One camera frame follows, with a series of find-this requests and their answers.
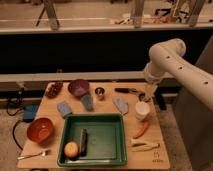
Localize black cable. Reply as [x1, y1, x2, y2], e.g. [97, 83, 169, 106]
[5, 87, 28, 151]

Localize red bowl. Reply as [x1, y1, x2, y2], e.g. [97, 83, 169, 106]
[27, 118, 54, 143]

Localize blue cloth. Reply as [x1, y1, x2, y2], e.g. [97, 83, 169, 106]
[113, 98, 129, 115]
[81, 95, 93, 111]

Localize blue sponge left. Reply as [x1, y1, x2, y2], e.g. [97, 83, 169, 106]
[57, 101, 72, 118]

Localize green plastic tray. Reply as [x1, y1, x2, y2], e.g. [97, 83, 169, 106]
[57, 114, 127, 168]

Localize white cup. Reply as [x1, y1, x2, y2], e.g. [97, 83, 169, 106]
[135, 101, 150, 121]

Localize blue cloth middle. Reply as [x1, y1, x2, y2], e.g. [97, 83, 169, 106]
[81, 95, 93, 111]

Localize blue box on floor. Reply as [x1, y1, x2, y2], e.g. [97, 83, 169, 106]
[23, 105, 38, 123]

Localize small metal cup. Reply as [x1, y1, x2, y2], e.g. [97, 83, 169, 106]
[95, 87, 105, 100]

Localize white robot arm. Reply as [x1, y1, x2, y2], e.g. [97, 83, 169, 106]
[143, 38, 213, 111]

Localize purple bowl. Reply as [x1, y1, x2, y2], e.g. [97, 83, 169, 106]
[68, 79, 89, 97]

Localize bunch of dark grapes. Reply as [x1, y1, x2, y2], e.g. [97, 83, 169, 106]
[45, 82, 63, 98]

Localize yellow apple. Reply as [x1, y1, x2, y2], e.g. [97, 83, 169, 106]
[64, 141, 79, 158]

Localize blue cloth right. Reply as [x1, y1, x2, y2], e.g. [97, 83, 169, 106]
[113, 98, 129, 115]

